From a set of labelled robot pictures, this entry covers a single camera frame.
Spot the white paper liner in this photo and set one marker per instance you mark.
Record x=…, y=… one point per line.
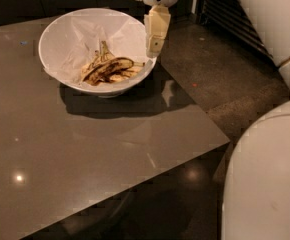
x=75, y=44

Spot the white bowl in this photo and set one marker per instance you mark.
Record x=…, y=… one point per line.
x=85, y=30

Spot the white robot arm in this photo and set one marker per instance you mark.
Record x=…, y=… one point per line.
x=256, y=201

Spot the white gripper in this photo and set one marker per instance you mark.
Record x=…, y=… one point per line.
x=157, y=23

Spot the brown banana peel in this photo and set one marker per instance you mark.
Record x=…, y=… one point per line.
x=107, y=68

